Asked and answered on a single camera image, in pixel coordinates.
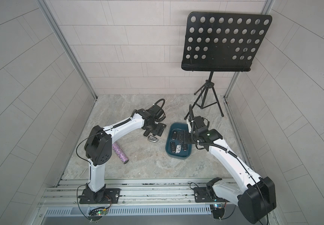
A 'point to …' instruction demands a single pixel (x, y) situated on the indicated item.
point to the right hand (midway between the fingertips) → (184, 136)
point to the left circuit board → (95, 213)
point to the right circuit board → (218, 210)
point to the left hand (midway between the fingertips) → (158, 129)
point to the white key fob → (178, 148)
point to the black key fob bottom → (173, 146)
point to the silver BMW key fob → (152, 138)
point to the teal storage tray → (175, 147)
